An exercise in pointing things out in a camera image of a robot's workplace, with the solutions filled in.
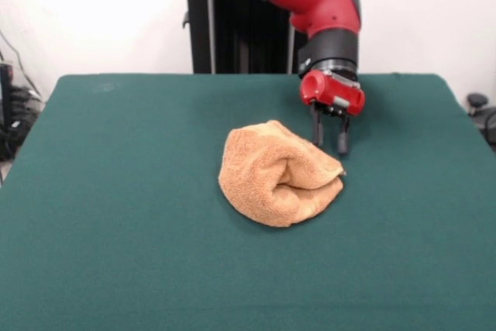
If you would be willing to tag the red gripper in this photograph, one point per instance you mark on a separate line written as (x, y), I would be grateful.
(321, 88)

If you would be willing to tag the orange terry towel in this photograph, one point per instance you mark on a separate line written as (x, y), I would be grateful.
(252, 180)

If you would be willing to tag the black office chair base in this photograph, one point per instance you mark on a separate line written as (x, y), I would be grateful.
(482, 112)

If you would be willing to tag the dark green table cloth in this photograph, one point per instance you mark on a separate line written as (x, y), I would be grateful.
(116, 230)

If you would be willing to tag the black power strip with plugs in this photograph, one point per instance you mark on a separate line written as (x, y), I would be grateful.
(25, 100)

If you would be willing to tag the black computer box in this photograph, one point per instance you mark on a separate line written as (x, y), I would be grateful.
(5, 94)

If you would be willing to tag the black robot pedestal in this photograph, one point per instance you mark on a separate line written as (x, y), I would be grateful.
(232, 28)

